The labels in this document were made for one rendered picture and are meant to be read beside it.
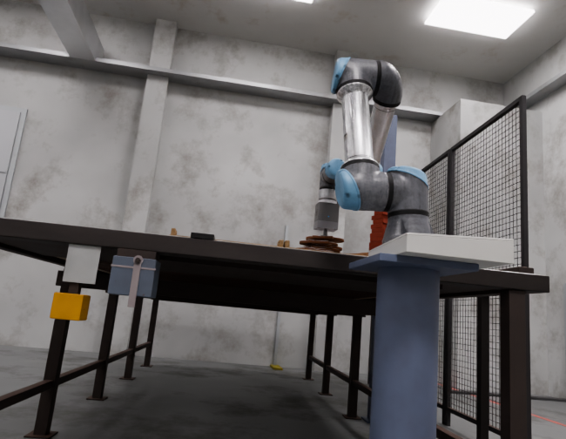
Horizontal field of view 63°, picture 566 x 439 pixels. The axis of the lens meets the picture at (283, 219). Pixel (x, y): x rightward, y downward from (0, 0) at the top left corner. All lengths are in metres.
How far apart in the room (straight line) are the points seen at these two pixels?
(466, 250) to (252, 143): 6.05
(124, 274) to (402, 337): 0.86
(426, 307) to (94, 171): 6.22
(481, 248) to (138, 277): 1.00
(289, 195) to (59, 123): 3.44
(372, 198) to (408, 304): 0.31
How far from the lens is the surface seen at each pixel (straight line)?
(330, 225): 1.84
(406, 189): 1.36
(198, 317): 6.65
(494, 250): 1.27
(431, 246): 1.19
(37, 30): 8.19
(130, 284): 1.55
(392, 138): 3.97
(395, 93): 1.63
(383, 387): 1.31
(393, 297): 1.29
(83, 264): 1.61
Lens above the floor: 0.69
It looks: 12 degrees up
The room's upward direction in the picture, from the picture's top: 5 degrees clockwise
